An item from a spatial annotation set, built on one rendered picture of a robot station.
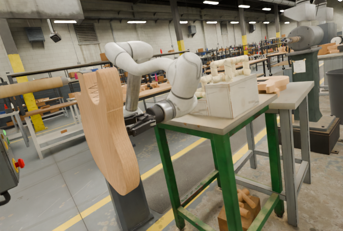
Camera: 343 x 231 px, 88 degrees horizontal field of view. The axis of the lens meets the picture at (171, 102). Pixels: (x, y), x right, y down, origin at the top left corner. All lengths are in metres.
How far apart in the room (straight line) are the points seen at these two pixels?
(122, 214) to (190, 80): 1.28
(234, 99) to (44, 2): 0.76
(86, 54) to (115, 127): 11.84
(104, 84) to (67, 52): 11.65
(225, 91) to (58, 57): 11.40
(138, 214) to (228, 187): 0.98
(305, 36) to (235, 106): 1.64
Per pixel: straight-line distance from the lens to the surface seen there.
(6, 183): 0.89
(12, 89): 0.63
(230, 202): 1.01
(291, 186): 1.51
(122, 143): 0.50
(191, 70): 0.65
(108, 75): 0.43
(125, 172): 0.52
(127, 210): 1.68
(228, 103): 0.88
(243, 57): 0.99
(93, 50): 12.44
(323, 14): 2.77
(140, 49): 1.18
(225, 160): 0.88
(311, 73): 2.46
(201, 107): 0.99
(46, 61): 11.83
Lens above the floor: 1.23
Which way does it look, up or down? 11 degrees down
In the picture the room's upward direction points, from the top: 11 degrees counter-clockwise
